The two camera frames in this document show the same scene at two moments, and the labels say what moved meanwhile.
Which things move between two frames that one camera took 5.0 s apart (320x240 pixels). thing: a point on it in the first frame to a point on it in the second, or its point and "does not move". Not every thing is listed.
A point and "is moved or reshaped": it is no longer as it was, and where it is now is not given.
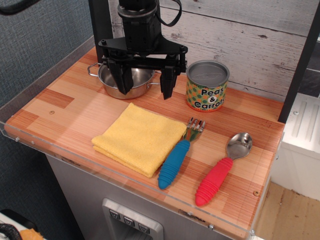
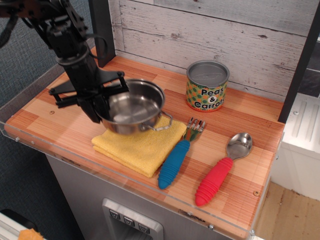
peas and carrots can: [206, 83] does not move
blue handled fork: [194, 128] does not move
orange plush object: [30, 234] does not move
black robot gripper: [143, 47] to [86, 80]
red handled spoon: [238, 145] does not move
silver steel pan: [142, 78] is moved or reshaped
